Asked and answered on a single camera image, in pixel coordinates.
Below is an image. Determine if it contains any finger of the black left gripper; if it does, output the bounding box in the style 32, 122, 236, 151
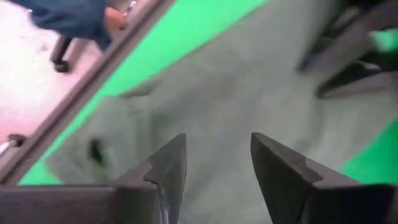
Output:
315, 60, 398, 99
295, 29, 377, 74

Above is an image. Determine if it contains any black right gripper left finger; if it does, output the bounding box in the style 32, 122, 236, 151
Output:
114, 133, 187, 224

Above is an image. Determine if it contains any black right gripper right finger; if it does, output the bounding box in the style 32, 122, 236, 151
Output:
250, 132, 324, 224

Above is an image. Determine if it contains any dark green garment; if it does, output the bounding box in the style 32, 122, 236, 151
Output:
46, 0, 398, 224

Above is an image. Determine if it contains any green table mat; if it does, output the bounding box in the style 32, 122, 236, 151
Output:
18, 0, 398, 186

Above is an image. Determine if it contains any black chair leg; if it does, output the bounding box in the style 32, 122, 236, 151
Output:
49, 35, 74, 74

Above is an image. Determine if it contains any person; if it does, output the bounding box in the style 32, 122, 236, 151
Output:
12, 0, 131, 50

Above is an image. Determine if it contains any black front frame bar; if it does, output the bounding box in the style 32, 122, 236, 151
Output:
0, 0, 175, 186

